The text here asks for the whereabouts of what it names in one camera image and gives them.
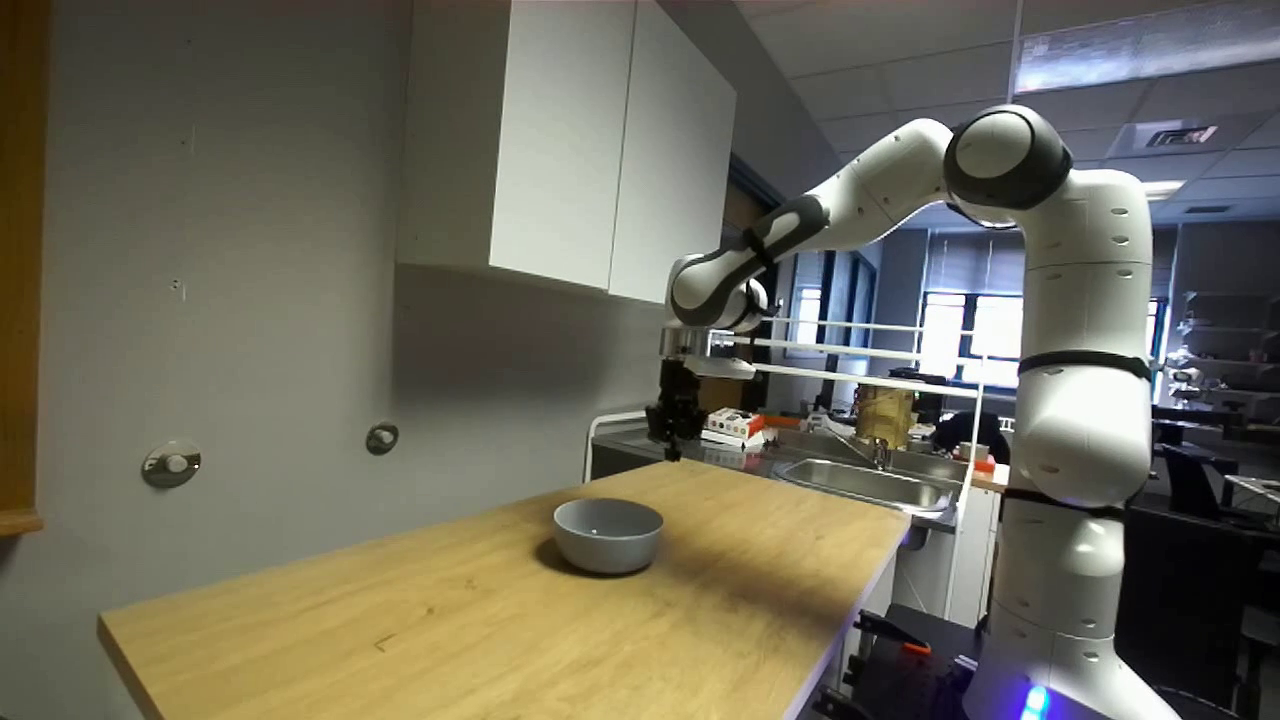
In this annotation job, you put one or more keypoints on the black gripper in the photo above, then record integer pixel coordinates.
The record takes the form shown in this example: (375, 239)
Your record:
(683, 394)

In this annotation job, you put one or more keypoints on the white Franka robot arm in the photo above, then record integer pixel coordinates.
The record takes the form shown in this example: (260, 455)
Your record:
(1084, 401)

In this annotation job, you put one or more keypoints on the grey bowl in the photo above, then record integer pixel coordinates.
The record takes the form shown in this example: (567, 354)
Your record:
(611, 533)

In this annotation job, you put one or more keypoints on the red and white box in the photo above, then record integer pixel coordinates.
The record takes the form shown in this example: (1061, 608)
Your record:
(734, 426)

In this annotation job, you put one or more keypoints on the steel sink counter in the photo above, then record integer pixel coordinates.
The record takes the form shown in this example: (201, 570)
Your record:
(855, 483)

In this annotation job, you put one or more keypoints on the brown paper bag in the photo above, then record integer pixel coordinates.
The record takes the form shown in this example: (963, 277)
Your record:
(880, 416)

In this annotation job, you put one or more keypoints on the black and red tool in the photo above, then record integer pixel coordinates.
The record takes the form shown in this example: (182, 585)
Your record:
(888, 632)

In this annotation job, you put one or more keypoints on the white cabinet body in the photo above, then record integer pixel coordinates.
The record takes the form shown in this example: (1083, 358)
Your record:
(447, 135)

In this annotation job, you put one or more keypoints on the ceiling air vent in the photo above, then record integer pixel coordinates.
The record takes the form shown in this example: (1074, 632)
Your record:
(1175, 135)

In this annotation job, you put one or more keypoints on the ceiling light panel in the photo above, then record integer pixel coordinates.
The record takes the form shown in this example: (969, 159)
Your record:
(1147, 41)

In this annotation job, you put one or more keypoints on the white metal rail frame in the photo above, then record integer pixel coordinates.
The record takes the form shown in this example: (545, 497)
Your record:
(865, 358)

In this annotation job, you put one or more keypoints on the white wall cabinet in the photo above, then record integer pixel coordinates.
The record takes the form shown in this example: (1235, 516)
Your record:
(560, 141)
(672, 173)

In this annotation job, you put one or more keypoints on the round metal wall knob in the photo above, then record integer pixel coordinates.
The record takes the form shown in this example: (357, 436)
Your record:
(169, 467)
(383, 436)

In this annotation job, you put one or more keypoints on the wooden framed wall board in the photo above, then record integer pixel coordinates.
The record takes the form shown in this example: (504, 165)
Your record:
(18, 264)

